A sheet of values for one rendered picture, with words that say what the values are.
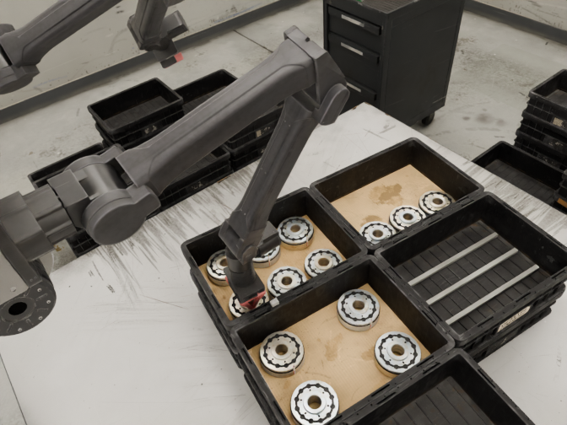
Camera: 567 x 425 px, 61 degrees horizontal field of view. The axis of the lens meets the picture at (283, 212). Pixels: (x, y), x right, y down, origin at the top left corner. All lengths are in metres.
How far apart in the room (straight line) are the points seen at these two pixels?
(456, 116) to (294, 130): 2.58
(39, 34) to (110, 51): 3.04
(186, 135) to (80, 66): 3.37
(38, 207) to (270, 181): 0.40
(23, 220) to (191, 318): 0.85
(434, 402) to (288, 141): 0.65
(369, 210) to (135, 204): 0.92
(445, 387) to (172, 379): 0.67
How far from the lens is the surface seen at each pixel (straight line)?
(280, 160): 0.85
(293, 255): 1.33
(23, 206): 0.64
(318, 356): 1.17
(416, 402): 1.14
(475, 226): 1.46
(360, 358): 1.17
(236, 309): 1.21
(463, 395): 1.17
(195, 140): 0.67
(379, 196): 1.49
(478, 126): 3.28
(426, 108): 3.04
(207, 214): 1.67
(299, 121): 0.80
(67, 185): 0.67
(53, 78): 4.00
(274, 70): 0.70
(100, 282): 1.59
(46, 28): 1.02
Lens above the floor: 1.87
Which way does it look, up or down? 46 degrees down
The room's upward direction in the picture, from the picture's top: 6 degrees counter-clockwise
